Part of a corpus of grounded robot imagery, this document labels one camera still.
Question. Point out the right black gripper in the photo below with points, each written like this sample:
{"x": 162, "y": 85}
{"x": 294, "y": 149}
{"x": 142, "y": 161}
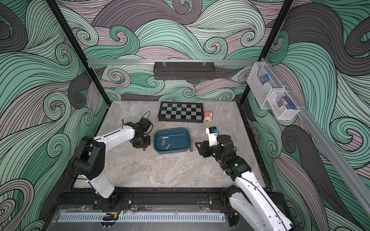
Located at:
{"x": 206, "y": 149}

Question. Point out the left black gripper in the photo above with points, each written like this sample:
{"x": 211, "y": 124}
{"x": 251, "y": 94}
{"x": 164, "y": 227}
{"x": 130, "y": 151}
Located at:
{"x": 148, "y": 142}

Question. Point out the teal plastic storage tray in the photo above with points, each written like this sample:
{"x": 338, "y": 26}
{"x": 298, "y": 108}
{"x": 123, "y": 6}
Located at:
{"x": 179, "y": 138}

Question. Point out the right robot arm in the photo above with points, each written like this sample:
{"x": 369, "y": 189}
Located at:
{"x": 246, "y": 196}

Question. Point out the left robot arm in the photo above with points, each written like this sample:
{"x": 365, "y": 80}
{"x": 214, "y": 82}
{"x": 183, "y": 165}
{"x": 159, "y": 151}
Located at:
{"x": 89, "y": 158}

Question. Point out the small red card box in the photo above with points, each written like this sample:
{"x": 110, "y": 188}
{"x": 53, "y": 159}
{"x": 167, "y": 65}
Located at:
{"x": 208, "y": 116}

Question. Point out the blue box in bin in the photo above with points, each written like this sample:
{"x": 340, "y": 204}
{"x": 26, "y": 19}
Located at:
{"x": 287, "y": 102}

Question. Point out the black grey chessboard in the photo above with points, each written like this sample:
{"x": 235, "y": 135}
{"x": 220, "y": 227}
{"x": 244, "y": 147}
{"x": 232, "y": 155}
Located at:
{"x": 181, "y": 112}

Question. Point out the blue red item in bin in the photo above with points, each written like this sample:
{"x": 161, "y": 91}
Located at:
{"x": 264, "y": 79}

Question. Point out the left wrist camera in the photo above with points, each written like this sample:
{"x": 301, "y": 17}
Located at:
{"x": 146, "y": 125}

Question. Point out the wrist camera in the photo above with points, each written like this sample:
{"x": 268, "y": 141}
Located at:
{"x": 146, "y": 125}
{"x": 212, "y": 133}

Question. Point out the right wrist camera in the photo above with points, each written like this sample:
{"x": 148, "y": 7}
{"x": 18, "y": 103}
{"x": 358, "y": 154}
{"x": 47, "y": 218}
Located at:
{"x": 212, "y": 133}

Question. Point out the black wall shelf tray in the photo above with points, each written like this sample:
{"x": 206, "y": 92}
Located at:
{"x": 184, "y": 71}

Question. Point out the upper clear wall bin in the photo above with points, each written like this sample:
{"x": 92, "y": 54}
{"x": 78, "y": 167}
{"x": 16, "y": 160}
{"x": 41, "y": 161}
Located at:
{"x": 261, "y": 92}

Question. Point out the clear wall bin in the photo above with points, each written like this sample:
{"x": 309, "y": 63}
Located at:
{"x": 261, "y": 92}
{"x": 283, "y": 107}

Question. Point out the lower clear wall bin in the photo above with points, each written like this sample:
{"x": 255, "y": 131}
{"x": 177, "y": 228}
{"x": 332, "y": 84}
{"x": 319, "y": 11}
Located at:
{"x": 283, "y": 107}

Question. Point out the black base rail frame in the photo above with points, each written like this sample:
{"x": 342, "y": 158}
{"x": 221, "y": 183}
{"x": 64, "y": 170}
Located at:
{"x": 212, "y": 198}

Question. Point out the aluminium rail back wall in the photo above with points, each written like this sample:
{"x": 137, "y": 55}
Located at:
{"x": 153, "y": 61}

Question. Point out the white slotted cable duct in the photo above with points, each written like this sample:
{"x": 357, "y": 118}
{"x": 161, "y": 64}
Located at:
{"x": 145, "y": 217}

